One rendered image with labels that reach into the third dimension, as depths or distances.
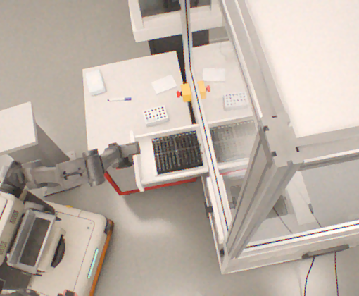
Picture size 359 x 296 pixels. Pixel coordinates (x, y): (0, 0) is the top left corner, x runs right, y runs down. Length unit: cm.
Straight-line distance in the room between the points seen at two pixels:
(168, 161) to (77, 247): 93
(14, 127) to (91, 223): 75
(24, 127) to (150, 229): 108
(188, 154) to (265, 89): 116
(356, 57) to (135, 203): 213
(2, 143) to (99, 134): 57
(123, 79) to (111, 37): 133
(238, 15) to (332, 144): 27
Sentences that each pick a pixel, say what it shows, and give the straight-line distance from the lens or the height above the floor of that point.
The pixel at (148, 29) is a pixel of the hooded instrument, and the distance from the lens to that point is 215.
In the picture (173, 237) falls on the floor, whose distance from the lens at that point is 248.
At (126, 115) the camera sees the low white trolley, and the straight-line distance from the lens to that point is 198.
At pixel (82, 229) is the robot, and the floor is 28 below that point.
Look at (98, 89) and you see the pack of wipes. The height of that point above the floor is 80.
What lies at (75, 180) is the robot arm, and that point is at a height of 149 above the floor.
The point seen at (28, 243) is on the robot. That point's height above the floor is 104.
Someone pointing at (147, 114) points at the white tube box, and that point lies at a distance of 192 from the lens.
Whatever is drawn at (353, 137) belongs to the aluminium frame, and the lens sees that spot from 54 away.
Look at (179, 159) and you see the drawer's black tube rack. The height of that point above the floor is 90.
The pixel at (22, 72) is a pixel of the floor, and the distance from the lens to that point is 349.
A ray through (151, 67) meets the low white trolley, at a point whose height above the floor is 76.
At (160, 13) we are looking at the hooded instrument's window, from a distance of 210.
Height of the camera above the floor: 243
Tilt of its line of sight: 66 degrees down
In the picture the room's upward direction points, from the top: 11 degrees counter-clockwise
